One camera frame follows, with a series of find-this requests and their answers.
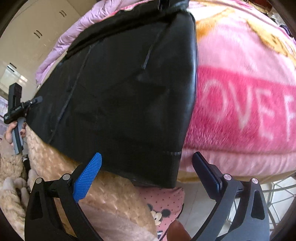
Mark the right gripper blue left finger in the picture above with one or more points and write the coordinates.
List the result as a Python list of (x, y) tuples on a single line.
[(42, 220)]

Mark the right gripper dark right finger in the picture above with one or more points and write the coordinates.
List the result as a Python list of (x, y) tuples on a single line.
[(251, 221)]

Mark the black leather jacket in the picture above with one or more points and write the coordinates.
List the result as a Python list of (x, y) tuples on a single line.
[(126, 89)]

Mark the person's left hand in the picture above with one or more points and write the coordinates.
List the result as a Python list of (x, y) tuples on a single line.
[(9, 132)]

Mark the person's right hand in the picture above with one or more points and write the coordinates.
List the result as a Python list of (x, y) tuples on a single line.
[(177, 232)]

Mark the pink Mickey print pajama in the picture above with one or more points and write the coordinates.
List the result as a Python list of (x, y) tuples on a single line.
[(165, 205)]

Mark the pink cartoon fleece blanket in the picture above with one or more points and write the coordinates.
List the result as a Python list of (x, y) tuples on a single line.
[(244, 117)]

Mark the light purple quilt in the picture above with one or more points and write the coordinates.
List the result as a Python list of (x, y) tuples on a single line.
[(99, 12)]

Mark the cream wardrobe with black handles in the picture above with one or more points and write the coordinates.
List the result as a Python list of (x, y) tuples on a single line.
[(31, 35)]

